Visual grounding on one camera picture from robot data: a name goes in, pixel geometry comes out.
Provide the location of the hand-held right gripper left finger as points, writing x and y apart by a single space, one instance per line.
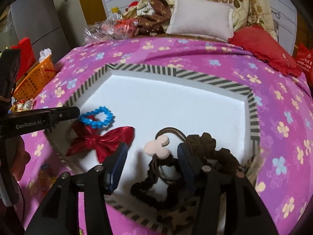
117 166

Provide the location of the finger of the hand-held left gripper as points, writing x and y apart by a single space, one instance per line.
66 115

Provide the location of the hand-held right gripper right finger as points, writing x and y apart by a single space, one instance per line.
187 166

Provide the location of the red shiny bow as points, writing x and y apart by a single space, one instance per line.
107 139

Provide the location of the dark brown scrunchie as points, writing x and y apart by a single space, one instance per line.
220 156

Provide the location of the striped box with white lining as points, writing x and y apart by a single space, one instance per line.
171 102

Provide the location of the person's left hand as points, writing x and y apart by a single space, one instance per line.
19 159

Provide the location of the white gold ornament ball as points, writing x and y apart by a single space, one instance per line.
19 106

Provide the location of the silver ornament ball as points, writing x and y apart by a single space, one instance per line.
28 104

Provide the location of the orange plastic basket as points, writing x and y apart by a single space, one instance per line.
34 78

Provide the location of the white plastic wrapping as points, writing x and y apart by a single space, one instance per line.
46 53

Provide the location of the clear plastic wrapped bundle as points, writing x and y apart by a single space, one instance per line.
102 29

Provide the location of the pink floral bedsheet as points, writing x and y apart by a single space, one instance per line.
281 151

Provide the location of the grey refrigerator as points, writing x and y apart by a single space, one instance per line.
39 22

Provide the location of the yellow capped plastic bottle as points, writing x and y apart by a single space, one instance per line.
116 12

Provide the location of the red frilled cushion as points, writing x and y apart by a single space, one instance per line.
264 44

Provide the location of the white pillow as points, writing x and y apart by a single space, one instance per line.
200 17

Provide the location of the red printed bag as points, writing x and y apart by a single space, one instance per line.
305 63

